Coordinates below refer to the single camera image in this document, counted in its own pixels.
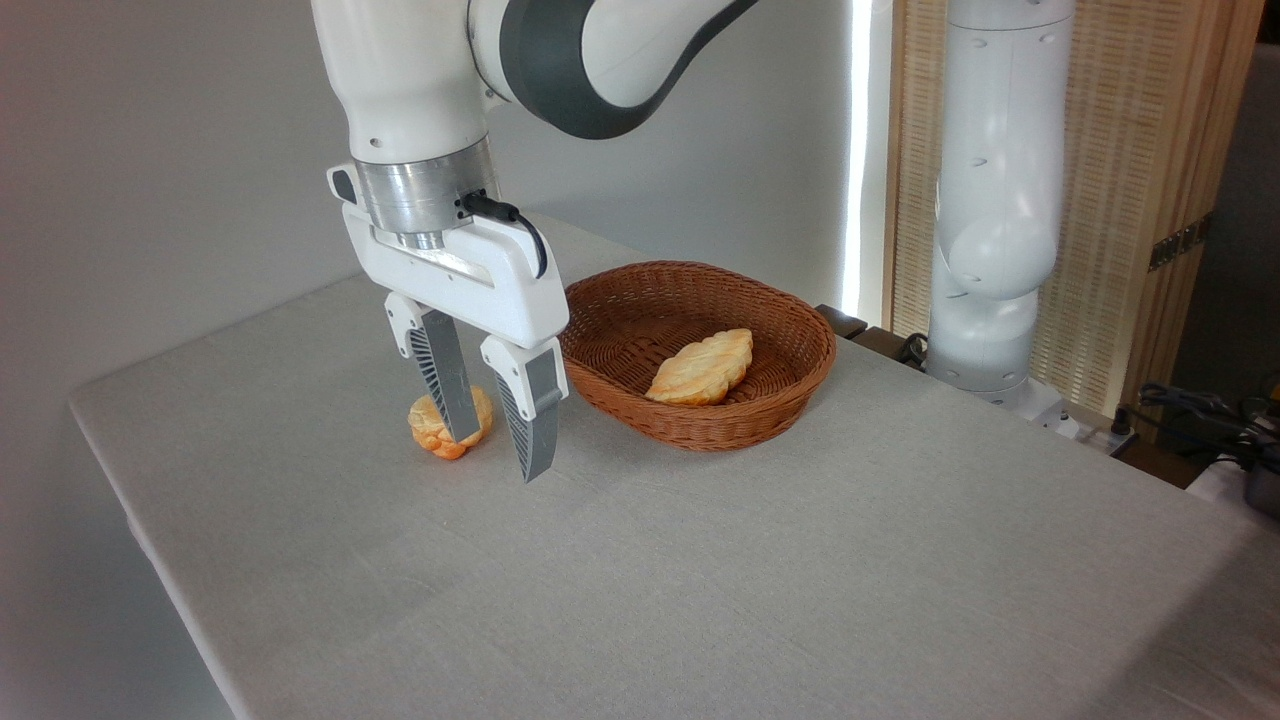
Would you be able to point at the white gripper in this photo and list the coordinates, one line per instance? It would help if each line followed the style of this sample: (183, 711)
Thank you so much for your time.
(500, 285)

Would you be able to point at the golden bread pastry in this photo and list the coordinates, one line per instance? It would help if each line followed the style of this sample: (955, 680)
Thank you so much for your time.
(700, 370)

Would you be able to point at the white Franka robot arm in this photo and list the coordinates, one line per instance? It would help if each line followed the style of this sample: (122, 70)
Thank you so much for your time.
(410, 80)

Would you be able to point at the round orange bread bun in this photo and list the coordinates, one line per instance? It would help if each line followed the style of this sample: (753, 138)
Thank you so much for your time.
(428, 425)

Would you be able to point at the brown wicker basket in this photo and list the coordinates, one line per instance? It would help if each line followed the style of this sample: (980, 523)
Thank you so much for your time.
(740, 420)

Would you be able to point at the grey tablecloth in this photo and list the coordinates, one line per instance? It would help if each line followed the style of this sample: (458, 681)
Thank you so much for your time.
(700, 580)

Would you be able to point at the dark wooden block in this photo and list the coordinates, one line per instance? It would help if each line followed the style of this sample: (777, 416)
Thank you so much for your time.
(842, 321)

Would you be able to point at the wooden slatted screen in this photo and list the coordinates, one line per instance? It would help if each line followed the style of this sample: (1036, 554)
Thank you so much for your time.
(1130, 200)

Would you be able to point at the metal hinge on screen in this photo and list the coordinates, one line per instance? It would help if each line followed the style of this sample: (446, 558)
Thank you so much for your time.
(1180, 242)

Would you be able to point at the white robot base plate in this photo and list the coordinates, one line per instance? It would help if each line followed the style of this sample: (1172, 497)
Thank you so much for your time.
(1060, 415)

